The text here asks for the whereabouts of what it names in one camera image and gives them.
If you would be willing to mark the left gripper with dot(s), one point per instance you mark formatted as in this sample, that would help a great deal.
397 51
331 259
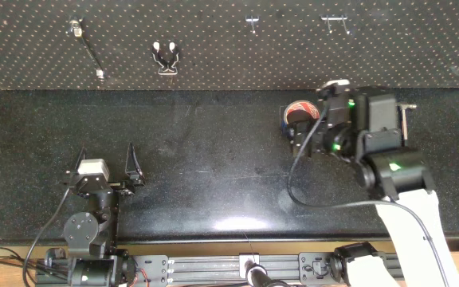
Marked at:
126 185

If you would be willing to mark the wrench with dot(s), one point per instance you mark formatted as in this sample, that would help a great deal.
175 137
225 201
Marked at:
90 52

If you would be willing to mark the black and white pliers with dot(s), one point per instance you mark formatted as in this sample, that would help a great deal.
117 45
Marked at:
165 65

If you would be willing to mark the roll of blue tape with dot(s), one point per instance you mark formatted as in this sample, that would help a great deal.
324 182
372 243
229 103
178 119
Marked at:
305 105

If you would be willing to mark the hammer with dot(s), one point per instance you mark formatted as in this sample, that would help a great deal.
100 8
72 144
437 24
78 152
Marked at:
404 119

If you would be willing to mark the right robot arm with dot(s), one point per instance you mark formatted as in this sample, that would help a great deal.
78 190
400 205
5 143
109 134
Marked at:
413 231

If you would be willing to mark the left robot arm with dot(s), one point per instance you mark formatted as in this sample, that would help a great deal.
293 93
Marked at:
80 231

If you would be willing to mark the black pegboard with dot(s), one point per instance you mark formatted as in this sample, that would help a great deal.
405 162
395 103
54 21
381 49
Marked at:
213 44

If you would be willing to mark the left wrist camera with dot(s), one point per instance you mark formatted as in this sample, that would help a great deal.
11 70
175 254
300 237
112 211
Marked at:
93 167

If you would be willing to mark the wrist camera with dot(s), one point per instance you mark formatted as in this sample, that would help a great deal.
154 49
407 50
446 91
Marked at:
335 83
93 167

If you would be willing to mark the mounting rail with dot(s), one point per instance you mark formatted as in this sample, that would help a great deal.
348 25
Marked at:
209 267

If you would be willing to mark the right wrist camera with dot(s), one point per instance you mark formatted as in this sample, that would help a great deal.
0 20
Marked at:
335 83

